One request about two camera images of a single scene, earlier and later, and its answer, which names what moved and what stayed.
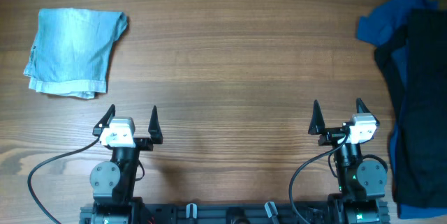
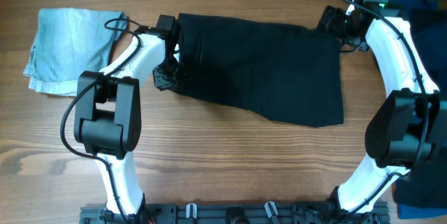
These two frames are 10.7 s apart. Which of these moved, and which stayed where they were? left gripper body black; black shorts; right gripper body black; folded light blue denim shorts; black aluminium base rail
Moved: black shorts; right gripper body black; left gripper body black
Stayed: black aluminium base rail; folded light blue denim shorts
